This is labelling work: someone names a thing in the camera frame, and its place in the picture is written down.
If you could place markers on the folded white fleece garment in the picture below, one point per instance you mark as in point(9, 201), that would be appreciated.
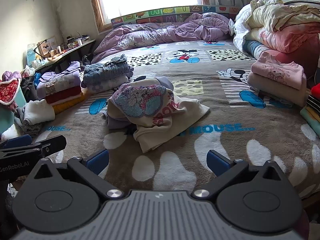
point(37, 112)

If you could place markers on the pink quilt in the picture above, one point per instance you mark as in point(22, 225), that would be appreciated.
point(287, 40)

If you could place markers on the dark desk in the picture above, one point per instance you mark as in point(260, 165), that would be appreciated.
point(75, 48)

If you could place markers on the colourful alphabet foam mat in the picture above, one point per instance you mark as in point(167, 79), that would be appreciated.
point(160, 12)

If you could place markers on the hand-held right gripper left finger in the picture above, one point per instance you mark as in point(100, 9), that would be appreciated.
point(97, 162)

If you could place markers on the black striped folded garment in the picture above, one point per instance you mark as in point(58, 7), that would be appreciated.
point(314, 102)

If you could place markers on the cream blanket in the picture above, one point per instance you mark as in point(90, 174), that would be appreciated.
point(280, 12)

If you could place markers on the framed picture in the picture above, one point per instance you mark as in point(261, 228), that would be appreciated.
point(50, 46)

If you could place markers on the printed cartoon mouse blanket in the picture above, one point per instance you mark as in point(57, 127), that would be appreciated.
point(225, 135)

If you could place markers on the purple duvet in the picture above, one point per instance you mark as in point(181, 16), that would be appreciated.
point(175, 30)

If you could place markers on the cream and lilac sweatshirt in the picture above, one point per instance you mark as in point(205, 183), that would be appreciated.
point(155, 110)

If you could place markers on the colourful folded clothes stack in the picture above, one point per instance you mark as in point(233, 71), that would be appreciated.
point(311, 117)

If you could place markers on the bright red folded garment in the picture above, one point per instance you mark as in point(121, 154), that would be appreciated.
point(316, 90)

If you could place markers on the blue tissue pack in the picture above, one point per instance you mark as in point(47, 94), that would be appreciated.
point(32, 57)

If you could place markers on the grey garment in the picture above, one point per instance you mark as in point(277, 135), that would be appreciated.
point(27, 130)

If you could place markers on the blue rolled blanket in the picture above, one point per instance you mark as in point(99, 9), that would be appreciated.
point(253, 48)

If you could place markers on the folded lilac top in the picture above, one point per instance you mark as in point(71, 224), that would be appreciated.
point(60, 82)

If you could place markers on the folded yellow garment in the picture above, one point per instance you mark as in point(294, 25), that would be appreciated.
point(67, 105)

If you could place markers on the folded dark red garment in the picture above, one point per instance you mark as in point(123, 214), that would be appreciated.
point(62, 96)

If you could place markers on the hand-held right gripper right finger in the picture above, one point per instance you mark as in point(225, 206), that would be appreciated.
point(217, 162)

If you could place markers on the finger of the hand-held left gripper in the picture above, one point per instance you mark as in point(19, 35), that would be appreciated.
point(50, 145)
point(20, 140)

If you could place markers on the mint green bin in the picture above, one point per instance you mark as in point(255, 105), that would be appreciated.
point(7, 117)

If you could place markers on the black desk lamp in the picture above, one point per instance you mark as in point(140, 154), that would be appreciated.
point(40, 46)

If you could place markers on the folded denim jeans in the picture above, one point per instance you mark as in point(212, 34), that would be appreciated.
point(107, 70)

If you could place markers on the purple fleece garment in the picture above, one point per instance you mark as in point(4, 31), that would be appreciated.
point(11, 75)

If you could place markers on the red floral heart cushion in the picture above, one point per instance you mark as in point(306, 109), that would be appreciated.
point(10, 91)

